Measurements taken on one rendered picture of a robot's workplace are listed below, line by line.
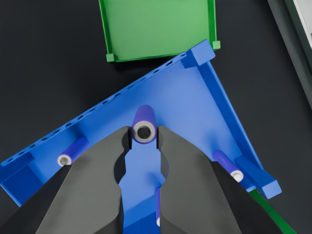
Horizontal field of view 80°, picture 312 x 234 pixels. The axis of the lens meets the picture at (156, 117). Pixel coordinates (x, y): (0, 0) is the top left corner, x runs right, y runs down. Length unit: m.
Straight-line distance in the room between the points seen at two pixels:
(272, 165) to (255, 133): 0.14
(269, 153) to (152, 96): 0.57
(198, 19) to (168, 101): 0.39
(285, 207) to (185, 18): 0.76
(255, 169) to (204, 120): 0.09
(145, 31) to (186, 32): 0.12
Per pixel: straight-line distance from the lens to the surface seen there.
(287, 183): 0.86
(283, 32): 0.71
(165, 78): 0.27
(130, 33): 0.60
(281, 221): 0.40
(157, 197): 0.30
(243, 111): 0.68
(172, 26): 0.61
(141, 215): 0.35
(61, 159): 0.25
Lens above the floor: 0.59
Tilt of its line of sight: 77 degrees down
